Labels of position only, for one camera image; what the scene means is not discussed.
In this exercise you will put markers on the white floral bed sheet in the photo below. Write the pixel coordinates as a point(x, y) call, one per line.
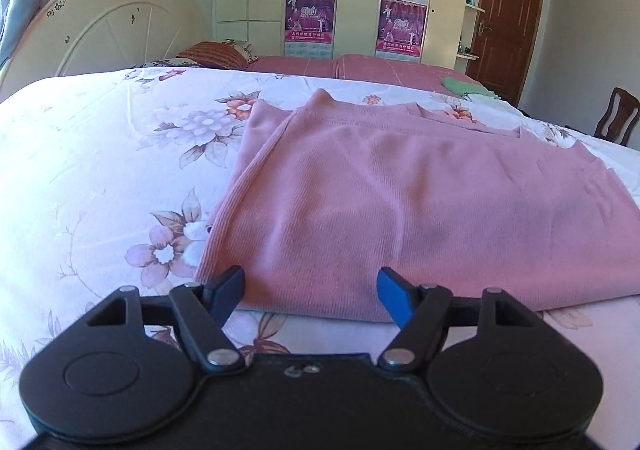
point(100, 170)

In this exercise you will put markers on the grey patterned pillow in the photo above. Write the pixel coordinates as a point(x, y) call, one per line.
point(165, 64)

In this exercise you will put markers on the cream wardrobe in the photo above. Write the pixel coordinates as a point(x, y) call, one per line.
point(357, 5)

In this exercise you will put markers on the white arched headboard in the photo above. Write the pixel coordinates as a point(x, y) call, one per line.
point(110, 20)

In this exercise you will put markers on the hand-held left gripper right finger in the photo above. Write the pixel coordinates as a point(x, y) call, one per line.
point(395, 297)

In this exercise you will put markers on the pink striped blanket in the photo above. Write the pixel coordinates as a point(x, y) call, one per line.
point(375, 70)

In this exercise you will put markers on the green cloth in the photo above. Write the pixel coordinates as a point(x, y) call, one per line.
point(467, 88)

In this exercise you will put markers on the wooden chair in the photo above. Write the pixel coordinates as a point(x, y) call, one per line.
point(617, 118)

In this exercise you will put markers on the brown wooden door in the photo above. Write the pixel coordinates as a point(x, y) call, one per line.
point(507, 20)

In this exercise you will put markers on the cream corner shelves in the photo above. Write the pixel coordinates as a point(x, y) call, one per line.
point(472, 15)

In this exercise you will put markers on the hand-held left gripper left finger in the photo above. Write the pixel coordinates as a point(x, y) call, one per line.
point(226, 292)

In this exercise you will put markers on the pink knit sweater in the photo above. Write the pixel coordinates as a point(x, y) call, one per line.
point(410, 210)

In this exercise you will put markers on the orange striped pillow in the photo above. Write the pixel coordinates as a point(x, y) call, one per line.
point(215, 55)

